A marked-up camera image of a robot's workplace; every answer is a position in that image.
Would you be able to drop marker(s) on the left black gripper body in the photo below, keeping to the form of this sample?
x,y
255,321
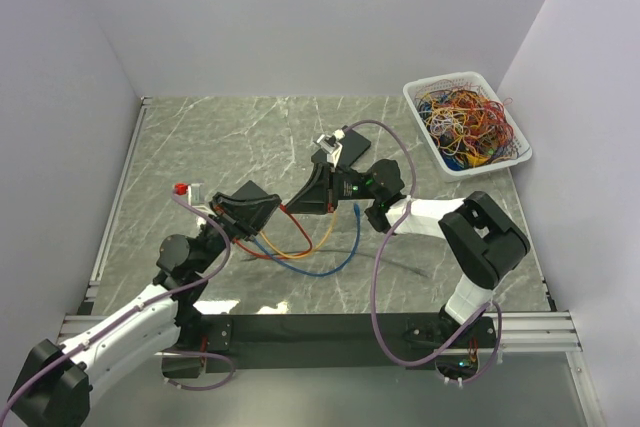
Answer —
x,y
212,237

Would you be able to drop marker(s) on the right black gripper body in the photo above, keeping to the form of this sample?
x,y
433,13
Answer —
x,y
346,186

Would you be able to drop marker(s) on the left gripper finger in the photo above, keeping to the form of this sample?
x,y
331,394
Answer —
x,y
246,227
252,207

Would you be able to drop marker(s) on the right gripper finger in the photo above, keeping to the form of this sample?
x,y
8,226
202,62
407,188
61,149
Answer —
x,y
319,188
308,204

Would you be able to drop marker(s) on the black network switch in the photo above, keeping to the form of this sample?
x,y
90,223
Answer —
x,y
354,146
250,194

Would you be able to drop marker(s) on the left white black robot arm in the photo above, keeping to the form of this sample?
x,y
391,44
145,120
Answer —
x,y
60,383

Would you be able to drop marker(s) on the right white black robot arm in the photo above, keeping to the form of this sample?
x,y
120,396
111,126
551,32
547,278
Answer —
x,y
486,243

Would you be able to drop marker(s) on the white plastic basket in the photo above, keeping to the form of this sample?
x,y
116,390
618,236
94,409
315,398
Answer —
x,y
466,128

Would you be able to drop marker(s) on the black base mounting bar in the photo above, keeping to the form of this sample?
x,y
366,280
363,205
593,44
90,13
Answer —
x,y
274,341

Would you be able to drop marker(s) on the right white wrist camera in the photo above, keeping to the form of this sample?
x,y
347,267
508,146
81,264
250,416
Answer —
x,y
331,145

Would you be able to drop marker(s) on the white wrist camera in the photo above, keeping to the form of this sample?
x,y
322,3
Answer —
x,y
331,145
191,196

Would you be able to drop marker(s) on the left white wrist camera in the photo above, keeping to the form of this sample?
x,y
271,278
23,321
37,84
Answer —
x,y
191,196

